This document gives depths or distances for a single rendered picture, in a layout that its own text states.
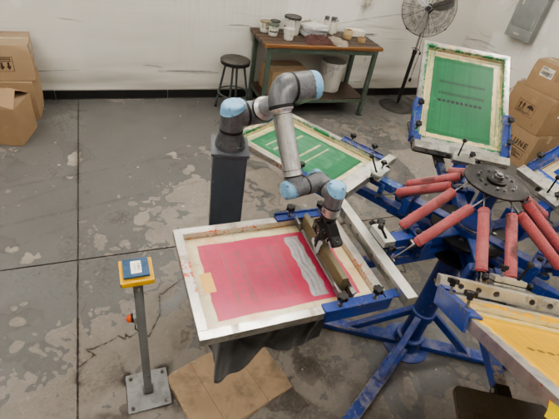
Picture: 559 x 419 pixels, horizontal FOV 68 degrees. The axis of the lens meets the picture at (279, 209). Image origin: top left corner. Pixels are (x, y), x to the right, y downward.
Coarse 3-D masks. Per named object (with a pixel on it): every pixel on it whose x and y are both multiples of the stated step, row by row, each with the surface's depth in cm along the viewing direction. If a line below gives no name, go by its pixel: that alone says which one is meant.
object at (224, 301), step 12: (300, 276) 178; (324, 276) 180; (348, 276) 182; (216, 288) 166; (228, 288) 167; (300, 288) 172; (216, 300) 162; (228, 300) 162; (264, 300) 165; (276, 300) 166; (288, 300) 167; (300, 300) 168; (312, 300) 168; (216, 312) 157; (228, 312) 158; (240, 312) 159; (252, 312) 160
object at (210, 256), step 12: (240, 240) 190; (252, 240) 191; (264, 240) 192; (276, 240) 193; (300, 240) 196; (204, 252) 181; (216, 252) 182; (288, 252) 188; (312, 252) 191; (204, 264) 175; (216, 264) 176; (288, 264) 182; (216, 276) 171
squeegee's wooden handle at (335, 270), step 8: (304, 216) 194; (304, 224) 194; (312, 224) 190; (312, 232) 187; (320, 248) 181; (328, 248) 179; (320, 256) 182; (328, 256) 175; (328, 264) 176; (336, 264) 172; (336, 272) 170; (336, 280) 171; (344, 280) 166; (344, 288) 170
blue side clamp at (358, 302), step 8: (360, 296) 168; (368, 296) 168; (328, 304) 162; (336, 304) 163; (344, 304) 163; (352, 304) 164; (360, 304) 163; (368, 304) 165; (376, 304) 167; (384, 304) 170; (328, 312) 158; (336, 312) 160; (344, 312) 162; (352, 312) 164; (360, 312) 167; (368, 312) 169; (328, 320) 162
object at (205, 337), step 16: (224, 224) 192; (240, 224) 193; (256, 224) 195; (272, 224) 198; (288, 224) 202; (176, 240) 179; (352, 256) 189; (192, 272) 167; (368, 272) 181; (192, 288) 160; (192, 304) 154; (256, 320) 153; (272, 320) 154; (288, 320) 155; (304, 320) 158; (208, 336) 145; (224, 336) 146; (240, 336) 150
